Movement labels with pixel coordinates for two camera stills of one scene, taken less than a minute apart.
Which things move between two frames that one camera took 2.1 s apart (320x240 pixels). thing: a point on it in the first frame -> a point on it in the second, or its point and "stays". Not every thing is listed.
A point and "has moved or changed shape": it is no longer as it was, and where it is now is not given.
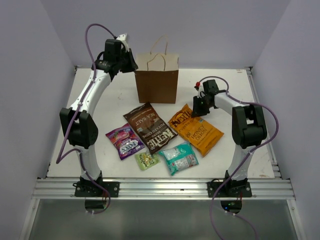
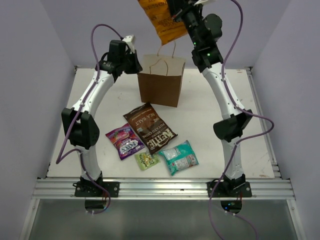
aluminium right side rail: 271,155 stays
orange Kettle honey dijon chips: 201,132 -> 168,28
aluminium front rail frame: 164,189 stays
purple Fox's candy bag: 125,140 stays
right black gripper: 196,110 -> 178,8
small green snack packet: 146,160 stays
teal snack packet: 179,158 stays
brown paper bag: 157,76 has moved or changed shape
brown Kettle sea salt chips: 154,131 stays
